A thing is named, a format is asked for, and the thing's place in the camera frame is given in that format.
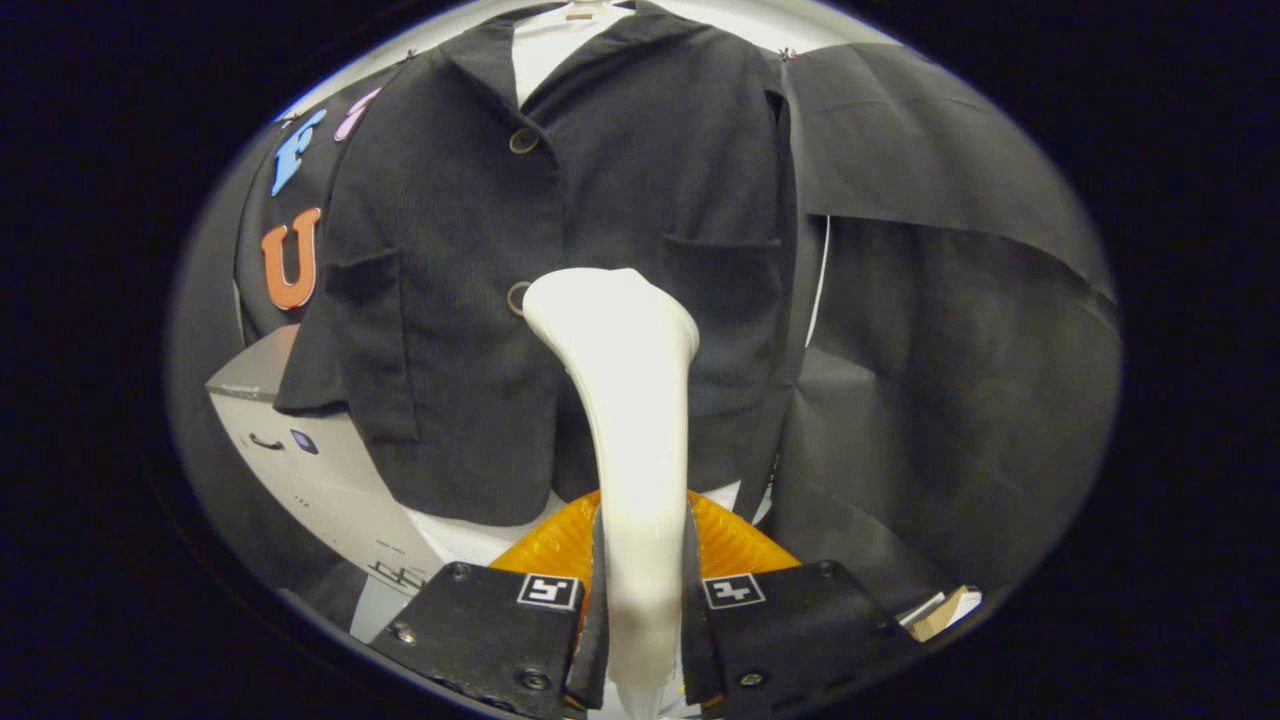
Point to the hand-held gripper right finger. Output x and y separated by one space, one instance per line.
697 650

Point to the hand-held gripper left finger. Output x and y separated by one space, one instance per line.
592 650

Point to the black button jacket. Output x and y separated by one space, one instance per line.
450 300

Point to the small cardboard box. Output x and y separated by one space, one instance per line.
945 612

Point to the grey drawer cabinet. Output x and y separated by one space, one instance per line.
330 490

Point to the black backdrop cloth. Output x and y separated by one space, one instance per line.
950 400

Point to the white mannequin torso on stand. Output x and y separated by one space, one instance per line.
550 50

